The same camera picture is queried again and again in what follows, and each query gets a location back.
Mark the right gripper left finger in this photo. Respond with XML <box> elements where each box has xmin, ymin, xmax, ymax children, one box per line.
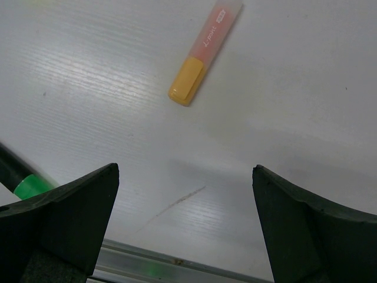
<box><xmin>1</xmin><ymin>163</ymin><xmax>119</xmax><ymax>282</ymax></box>

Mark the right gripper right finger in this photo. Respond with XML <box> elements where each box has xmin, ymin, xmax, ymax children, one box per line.
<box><xmin>252</xmin><ymin>165</ymin><xmax>376</xmax><ymax>282</ymax></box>

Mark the black green highlighter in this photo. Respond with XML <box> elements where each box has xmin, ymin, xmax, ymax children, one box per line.
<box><xmin>1</xmin><ymin>143</ymin><xmax>56</xmax><ymax>200</ymax></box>

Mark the clear orange highlighter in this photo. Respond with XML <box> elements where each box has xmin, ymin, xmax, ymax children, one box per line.
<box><xmin>168</xmin><ymin>1</ymin><xmax>243</xmax><ymax>106</ymax></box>

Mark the aluminium front rail frame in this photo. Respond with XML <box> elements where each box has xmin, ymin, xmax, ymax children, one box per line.
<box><xmin>87</xmin><ymin>239</ymin><xmax>265</xmax><ymax>282</ymax></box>

